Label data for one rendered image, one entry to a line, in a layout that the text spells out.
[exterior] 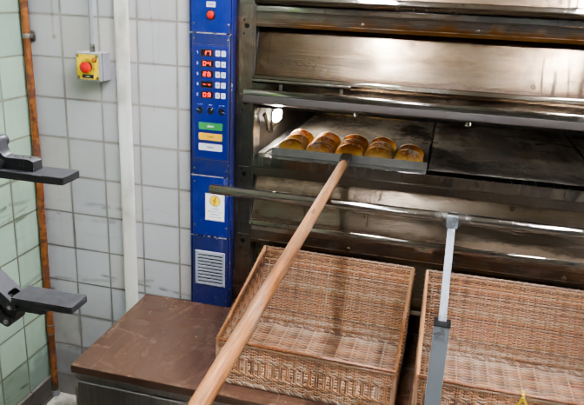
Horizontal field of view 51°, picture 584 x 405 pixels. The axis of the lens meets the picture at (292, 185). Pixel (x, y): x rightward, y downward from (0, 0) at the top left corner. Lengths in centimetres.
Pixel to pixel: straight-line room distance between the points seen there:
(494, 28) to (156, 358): 150
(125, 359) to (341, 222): 85
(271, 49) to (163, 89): 43
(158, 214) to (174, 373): 66
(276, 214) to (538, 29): 105
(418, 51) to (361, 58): 18
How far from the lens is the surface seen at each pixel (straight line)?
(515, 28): 206
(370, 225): 218
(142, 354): 217
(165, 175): 236
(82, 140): 250
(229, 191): 186
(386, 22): 206
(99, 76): 233
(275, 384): 196
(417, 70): 205
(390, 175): 213
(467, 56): 207
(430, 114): 192
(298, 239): 143
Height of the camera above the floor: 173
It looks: 17 degrees down
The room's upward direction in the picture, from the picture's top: 3 degrees clockwise
